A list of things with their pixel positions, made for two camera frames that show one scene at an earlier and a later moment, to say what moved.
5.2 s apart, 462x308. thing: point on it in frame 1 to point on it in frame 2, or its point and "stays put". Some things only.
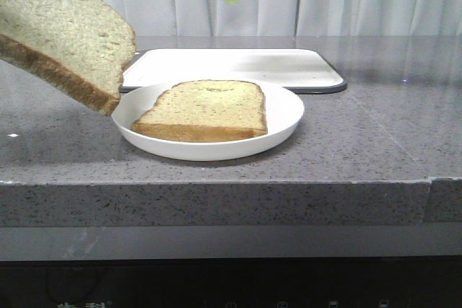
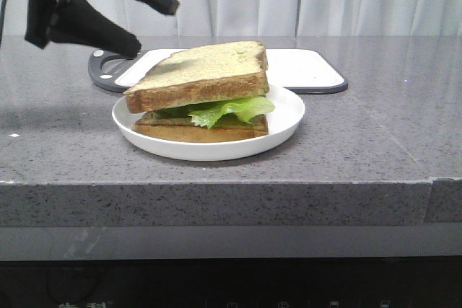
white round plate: [284, 114] stays put
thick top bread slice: [77, 46] to [213, 70]
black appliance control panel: [363, 282] stays put
